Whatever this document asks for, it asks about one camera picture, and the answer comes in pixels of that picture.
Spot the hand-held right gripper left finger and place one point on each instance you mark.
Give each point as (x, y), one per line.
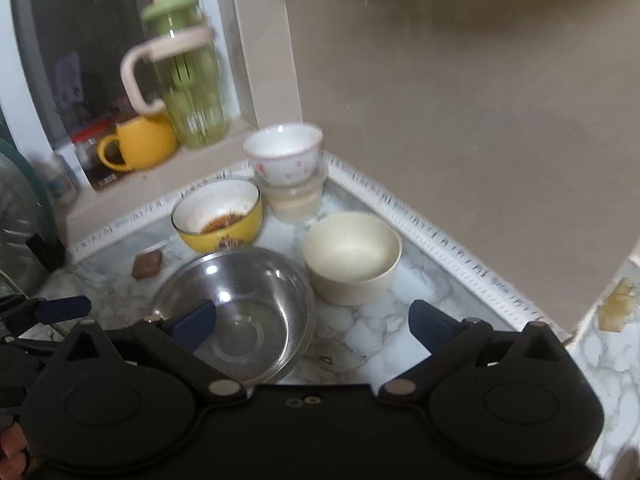
(192, 324)

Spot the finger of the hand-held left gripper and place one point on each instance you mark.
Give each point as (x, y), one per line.
(65, 308)

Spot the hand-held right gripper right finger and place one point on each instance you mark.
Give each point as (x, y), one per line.
(432, 326)

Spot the stainless steel bowl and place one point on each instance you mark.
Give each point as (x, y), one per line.
(260, 300)

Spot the cream bowl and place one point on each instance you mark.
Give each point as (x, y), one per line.
(350, 281)

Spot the person's left hand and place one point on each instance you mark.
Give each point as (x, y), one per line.
(10, 447)

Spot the small brown block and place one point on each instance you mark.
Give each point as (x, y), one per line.
(147, 264)

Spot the yellow ceramic bowl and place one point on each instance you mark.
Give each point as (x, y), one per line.
(241, 230)

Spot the glass pot lid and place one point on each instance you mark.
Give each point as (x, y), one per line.
(20, 210)

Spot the red-lidded glass jar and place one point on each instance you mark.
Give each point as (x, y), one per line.
(95, 160)

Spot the clear plastic container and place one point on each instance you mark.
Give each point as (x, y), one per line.
(292, 203)

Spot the yellow mug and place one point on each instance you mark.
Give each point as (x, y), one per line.
(145, 142)

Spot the white floral bowl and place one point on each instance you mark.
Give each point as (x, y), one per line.
(285, 160)

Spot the green water bottle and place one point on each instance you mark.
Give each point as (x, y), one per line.
(192, 95)

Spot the window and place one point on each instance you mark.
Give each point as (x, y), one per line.
(100, 35)

